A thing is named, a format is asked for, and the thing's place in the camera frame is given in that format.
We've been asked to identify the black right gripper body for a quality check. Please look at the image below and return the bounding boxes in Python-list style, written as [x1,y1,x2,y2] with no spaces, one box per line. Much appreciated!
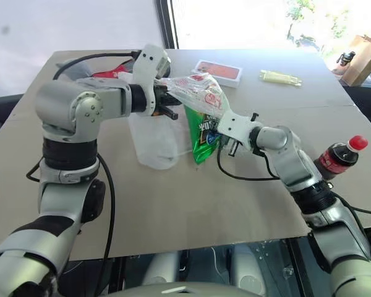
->
[220,136,239,157]

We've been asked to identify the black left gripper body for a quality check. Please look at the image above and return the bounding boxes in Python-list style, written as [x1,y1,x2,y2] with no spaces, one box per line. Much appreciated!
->
[153,85,174,117]

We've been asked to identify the clear plastic bag red print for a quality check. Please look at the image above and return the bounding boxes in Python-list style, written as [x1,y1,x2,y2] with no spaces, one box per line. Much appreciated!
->
[158,73,233,121]

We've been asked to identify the green snack bag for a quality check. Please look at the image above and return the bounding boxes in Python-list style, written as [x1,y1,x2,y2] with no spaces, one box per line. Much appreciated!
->
[183,104,224,165]

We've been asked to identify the red snack bag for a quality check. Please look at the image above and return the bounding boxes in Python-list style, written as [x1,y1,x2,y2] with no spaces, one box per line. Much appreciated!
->
[90,59,135,82]

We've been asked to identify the brown paper bag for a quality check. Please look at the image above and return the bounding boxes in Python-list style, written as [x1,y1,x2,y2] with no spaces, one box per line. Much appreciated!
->
[339,34,371,87]

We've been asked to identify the red phone box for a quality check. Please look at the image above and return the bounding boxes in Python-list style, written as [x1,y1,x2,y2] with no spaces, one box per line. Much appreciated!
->
[194,59,244,89]

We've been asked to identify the pale yellow packet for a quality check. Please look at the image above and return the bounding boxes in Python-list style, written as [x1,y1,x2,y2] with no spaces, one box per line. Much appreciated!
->
[259,69,304,88]

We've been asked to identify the cola bottle red cap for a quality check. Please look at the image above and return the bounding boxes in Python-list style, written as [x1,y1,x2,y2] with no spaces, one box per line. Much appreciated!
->
[314,135,370,182]

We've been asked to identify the parked scooter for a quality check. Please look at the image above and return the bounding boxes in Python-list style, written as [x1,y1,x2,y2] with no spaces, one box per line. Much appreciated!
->
[291,33,322,52]

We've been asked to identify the grey robot torso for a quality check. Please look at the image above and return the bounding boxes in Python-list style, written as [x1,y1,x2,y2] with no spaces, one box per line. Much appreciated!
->
[119,279,267,297]

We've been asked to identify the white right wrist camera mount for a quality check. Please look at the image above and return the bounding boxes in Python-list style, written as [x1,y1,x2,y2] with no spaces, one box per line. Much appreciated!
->
[216,110,258,147]

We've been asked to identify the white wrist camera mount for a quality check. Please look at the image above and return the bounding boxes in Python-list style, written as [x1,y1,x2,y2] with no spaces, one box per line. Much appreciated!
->
[132,43,173,117]
[216,110,258,147]

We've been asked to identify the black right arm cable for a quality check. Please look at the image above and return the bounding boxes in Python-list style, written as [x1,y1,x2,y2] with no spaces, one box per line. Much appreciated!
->
[216,145,281,181]

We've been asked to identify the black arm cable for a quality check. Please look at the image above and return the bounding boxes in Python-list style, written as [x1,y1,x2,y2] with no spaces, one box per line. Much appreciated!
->
[52,50,140,82]
[25,152,117,261]
[216,145,281,181]

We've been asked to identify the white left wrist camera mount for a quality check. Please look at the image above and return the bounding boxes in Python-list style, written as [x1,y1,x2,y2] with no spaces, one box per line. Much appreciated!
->
[132,43,173,117]

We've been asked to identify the black window frame post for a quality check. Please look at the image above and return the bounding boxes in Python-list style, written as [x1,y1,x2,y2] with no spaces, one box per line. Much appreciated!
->
[158,0,181,50]

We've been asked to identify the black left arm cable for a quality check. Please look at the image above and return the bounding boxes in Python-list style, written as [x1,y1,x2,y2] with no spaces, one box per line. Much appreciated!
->
[25,152,117,261]
[52,50,140,82]

